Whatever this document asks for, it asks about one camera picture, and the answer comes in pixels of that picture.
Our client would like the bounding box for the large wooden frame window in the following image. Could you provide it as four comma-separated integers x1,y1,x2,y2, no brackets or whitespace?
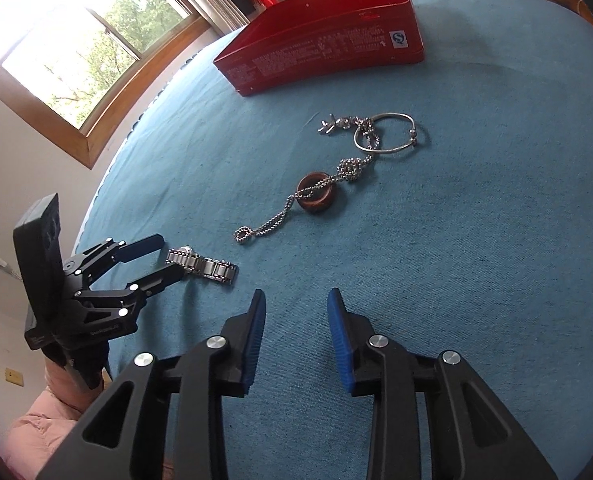
0,0,222,170

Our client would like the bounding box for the silver metal wristwatch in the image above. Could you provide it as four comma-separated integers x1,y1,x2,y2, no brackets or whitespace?
165,246,239,288

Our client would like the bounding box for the silver wire bangle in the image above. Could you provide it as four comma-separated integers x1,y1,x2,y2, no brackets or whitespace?
353,112,422,157

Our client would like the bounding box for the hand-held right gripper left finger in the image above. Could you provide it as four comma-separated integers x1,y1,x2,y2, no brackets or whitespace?
36,289,267,480

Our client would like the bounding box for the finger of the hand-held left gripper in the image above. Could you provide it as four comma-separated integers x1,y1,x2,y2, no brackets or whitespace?
76,263,187,317
64,232,165,286

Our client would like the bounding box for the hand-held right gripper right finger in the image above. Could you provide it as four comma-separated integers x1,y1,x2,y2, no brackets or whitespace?
326,287,559,480

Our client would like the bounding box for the silver ball chain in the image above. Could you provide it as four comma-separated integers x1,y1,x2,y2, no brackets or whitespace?
234,112,384,247

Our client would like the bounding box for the brown wooden ring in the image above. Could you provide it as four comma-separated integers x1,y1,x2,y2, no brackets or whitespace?
296,171,343,215

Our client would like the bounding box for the red rectangular box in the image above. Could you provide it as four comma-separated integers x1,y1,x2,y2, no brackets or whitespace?
213,0,425,97

